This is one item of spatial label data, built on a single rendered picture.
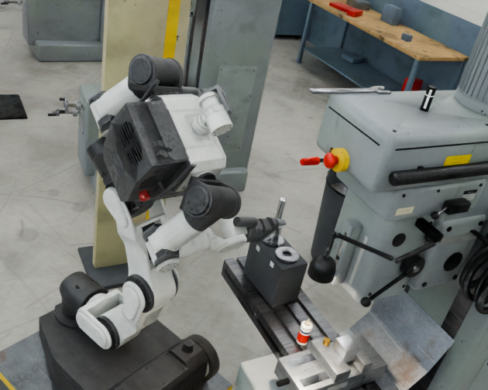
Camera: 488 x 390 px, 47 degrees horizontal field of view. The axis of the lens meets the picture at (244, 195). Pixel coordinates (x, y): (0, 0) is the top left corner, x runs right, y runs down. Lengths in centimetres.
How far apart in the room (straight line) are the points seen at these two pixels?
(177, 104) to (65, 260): 223
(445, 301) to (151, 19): 189
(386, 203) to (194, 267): 243
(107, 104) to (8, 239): 222
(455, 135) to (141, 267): 110
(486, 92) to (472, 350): 88
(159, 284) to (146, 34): 142
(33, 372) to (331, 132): 167
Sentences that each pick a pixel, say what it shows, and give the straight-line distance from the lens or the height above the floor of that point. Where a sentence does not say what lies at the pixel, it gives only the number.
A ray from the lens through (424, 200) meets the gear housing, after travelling 153.
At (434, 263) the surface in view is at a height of 145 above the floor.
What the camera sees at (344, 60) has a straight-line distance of 785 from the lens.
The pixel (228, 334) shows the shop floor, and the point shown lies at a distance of 336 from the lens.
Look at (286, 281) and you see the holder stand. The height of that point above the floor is 105.
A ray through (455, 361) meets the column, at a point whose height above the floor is 103.
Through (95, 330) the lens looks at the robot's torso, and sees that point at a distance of 232.
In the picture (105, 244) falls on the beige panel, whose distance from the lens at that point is 354.
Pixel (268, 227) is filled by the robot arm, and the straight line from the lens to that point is 199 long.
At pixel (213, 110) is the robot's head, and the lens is 159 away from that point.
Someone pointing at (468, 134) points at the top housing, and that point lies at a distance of 149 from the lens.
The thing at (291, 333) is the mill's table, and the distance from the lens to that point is 210.
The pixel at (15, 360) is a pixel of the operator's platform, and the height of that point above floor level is 40.
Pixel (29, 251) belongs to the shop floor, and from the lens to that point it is 383.
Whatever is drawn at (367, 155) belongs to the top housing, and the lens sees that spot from 136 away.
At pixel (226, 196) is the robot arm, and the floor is 154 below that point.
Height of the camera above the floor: 237
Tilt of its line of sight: 31 degrees down
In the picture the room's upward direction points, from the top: 12 degrees clockwise
